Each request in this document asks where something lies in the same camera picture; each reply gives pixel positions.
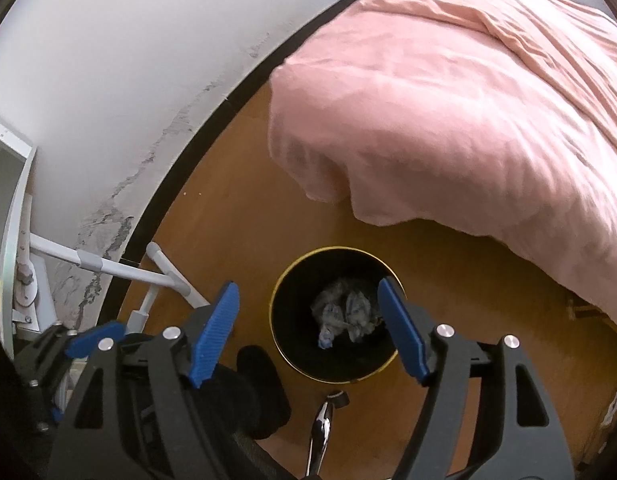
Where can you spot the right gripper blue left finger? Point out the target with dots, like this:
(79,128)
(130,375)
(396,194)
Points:
(133,415)

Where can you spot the pink bed blanket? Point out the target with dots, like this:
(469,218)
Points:
(492,117)

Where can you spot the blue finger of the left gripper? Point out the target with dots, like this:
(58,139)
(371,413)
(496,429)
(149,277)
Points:
(81,345)

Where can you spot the comic paper wrapper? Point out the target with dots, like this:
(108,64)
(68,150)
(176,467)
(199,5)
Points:
(329,311)

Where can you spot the black gold-rimmed trash bin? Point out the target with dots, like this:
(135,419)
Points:
(295,330)

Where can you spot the white desk leg frame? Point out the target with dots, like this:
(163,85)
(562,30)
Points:
(169,276)

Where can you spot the white grey desk hutch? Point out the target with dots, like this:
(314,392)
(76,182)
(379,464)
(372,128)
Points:
(26,306)

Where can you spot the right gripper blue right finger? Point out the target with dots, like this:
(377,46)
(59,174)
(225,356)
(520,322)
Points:
(517,432)

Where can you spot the blue white snack wrapper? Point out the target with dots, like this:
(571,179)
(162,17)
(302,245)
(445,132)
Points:
(361,315)

